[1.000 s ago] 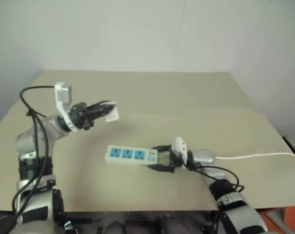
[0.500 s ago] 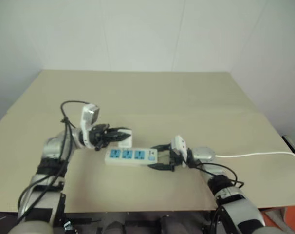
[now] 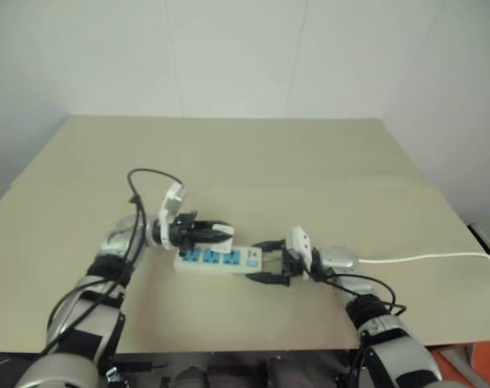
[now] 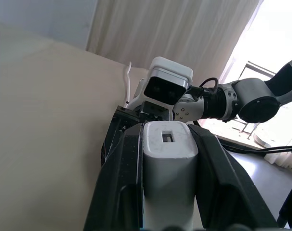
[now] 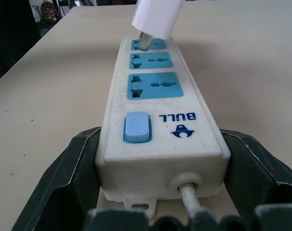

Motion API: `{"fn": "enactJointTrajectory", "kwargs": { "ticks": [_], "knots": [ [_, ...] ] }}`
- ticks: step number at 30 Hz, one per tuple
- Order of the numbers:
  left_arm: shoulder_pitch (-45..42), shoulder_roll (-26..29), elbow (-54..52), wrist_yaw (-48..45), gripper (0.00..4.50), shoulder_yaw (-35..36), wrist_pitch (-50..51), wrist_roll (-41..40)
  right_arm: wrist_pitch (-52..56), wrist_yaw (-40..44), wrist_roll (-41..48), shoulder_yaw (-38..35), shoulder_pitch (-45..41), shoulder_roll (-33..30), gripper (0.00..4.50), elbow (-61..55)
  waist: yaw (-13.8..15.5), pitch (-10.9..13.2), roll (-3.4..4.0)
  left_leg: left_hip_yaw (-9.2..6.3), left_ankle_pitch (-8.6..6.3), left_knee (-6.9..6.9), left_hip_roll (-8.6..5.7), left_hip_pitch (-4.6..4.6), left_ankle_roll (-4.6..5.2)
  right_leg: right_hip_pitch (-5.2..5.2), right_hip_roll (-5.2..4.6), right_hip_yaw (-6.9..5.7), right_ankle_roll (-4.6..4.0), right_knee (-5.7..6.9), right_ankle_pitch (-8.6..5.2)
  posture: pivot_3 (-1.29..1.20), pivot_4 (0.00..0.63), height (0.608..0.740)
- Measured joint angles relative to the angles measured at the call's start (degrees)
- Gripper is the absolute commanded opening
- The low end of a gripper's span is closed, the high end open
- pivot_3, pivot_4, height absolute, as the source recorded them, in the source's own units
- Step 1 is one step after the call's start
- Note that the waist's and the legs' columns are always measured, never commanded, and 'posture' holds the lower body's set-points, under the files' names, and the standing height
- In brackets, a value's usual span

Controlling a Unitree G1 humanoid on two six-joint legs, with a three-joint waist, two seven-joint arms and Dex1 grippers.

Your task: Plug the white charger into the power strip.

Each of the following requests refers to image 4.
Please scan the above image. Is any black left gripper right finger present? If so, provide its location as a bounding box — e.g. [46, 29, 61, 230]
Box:
[187, 123, 279, 231]

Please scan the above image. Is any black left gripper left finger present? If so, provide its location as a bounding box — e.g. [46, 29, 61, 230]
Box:
[83, 123, 145, 231]

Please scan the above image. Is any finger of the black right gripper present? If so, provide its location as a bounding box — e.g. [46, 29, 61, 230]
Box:
[101, 105, 140, 167]

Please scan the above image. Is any white charger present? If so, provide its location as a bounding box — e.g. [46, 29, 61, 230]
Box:
[141, 120, 199, 231]

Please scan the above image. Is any white round base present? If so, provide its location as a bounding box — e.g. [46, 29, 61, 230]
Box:
[252, 130, 274, 148]

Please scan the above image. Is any white curtain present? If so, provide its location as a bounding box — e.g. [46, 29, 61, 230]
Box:
[85, 0, 265, 83]

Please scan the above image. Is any metal window railing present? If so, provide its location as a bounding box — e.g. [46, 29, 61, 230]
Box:
[239, 61, 277, 80]

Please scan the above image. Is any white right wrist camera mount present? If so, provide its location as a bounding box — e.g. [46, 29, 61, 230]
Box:
[132, 56, 194, 121]

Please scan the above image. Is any thin white cable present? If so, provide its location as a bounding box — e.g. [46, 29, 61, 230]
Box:
[124, 62, 133, 107]

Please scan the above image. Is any black power cable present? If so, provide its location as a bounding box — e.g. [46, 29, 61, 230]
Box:
[217, 137, 292, 154]

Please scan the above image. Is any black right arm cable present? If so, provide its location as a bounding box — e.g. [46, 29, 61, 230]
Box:
[190, 77, 219, 97]

